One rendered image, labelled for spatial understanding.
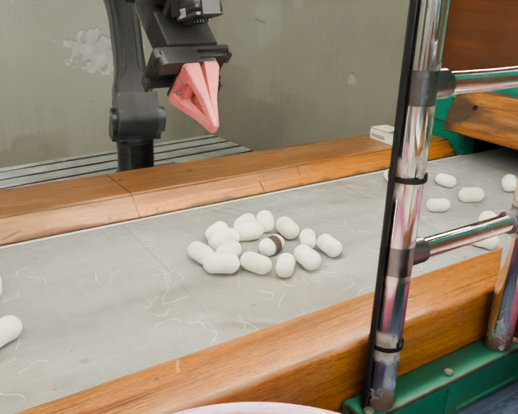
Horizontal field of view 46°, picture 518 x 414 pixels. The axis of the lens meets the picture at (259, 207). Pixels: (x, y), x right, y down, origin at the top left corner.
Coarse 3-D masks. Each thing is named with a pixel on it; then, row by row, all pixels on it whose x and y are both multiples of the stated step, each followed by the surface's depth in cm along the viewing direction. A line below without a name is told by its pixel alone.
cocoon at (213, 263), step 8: (208, 256) 60; (216, 256) 60; (224, 256) 60; (232, 256) 60; (208, 264) 59; (216, 264) 59; (224, 264) 59; (232, 264) 60; (208, 272) 60; (216, 272) 60; (224, 272) 60; (232, 272) 60
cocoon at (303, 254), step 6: (300, 246) 63; (306, 246) 62; (294, 252) 63; (300, 252) 62; (306, 252) 61; (312, 252) 61; (294, 258) 63; (300, 258) 62; (306, 258) 61; (312, 258) 61; (318, 258) 61; (306, 264) 61; (312, 264) 61; (318, 264) 61
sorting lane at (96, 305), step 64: (320, 192) 84; (384, 192) 85; (448, 192) 86; (512, 192) 87; (0, 256) 62; (64, 256) 63; (128, 256) 63; (448, 256) 66; (64, 320) 52; (128, 320) 52; (192, 320) 52; (256, 320) 53; (0, 384) 44; (64, 384) 44
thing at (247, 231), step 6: (246, 222) 68; (252, 222) 68; (234, 228) 67; (240, 228) 67; (246, 228) 67; (252, 228) 67; (258, 228) 68; (240, 234) 67; (246, 234) 67; (252, 234) 67; (258, 234) 68; (240, 240) 67; (246, 240) 68
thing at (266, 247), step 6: (276, 234) 65; (264, 240) 64; (270, 240) 64; (282, 240) 65; (258, 246) 64; (264, 246) 64; (270, 246) 64; (282, 246) 65; (264, 252) 64; (270, 252) 64
